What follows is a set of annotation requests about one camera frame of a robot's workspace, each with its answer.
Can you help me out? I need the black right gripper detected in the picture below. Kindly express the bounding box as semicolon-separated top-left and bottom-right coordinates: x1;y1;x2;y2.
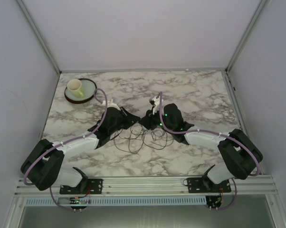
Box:
138;106;174;131

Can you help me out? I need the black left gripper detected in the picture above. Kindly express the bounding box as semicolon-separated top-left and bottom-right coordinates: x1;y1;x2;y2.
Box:
109;107;141;135

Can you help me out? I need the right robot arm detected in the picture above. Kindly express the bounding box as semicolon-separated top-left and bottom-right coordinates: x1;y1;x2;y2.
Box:
139;104;263;192

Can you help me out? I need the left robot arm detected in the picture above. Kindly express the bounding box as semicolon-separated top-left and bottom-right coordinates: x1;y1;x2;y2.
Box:
20;107;140;194

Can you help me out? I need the brown rimmed white plate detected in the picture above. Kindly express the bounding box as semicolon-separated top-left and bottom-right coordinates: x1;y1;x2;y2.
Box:
64;78;97;104

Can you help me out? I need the pale yellow mug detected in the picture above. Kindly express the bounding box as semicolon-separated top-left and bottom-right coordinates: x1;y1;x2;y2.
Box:
67;79;84;98

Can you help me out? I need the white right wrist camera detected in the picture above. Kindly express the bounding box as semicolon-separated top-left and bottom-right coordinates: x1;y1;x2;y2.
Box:
149;95;163;115

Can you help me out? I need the black wire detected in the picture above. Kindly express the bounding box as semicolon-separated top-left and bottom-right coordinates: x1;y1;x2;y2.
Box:
113;123;147;154

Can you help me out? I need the aluminium back rail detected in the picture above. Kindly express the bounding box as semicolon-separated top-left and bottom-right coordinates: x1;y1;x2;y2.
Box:
61;67;225;74

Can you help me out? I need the aluminium rail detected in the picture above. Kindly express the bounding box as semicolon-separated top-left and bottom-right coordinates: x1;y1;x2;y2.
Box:
13;174;276;197
61;67;225;74

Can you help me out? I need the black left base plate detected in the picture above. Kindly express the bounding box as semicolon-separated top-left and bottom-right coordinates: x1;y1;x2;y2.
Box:
59;178;103;195

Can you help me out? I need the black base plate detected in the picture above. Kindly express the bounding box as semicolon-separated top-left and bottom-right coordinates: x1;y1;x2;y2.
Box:
185;177;231;193
59;178;103;195

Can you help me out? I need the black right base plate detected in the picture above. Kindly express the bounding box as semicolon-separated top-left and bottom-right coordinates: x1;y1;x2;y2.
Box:
185;177;231;193

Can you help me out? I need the grey slotted cable duct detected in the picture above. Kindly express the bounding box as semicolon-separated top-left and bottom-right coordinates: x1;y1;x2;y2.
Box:
25;196;207;207

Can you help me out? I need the aluminium front rail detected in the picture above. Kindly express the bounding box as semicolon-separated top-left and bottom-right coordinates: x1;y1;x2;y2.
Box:
13;174;276;197

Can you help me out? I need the aluminium frame post right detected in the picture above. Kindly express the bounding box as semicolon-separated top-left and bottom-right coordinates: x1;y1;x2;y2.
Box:
225;0;270;74

